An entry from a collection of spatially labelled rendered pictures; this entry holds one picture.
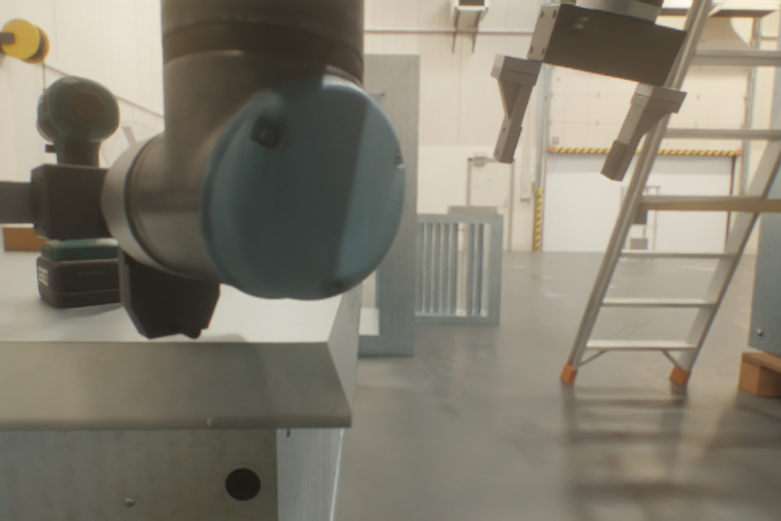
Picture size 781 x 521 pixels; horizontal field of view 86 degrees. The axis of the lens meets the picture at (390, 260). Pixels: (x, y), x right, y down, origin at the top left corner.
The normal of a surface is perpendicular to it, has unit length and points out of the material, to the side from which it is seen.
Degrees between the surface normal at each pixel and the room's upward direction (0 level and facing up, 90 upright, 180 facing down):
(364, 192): 95
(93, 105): 90
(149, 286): 90
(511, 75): 114
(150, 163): 69
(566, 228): 90
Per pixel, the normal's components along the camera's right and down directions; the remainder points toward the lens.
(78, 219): 0.74, 0.07
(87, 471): 0.05, 0.10
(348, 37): 0.89, 0.05
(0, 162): 1.00, 0.01
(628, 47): 0.07, 0.49
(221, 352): 0.05, -0.29
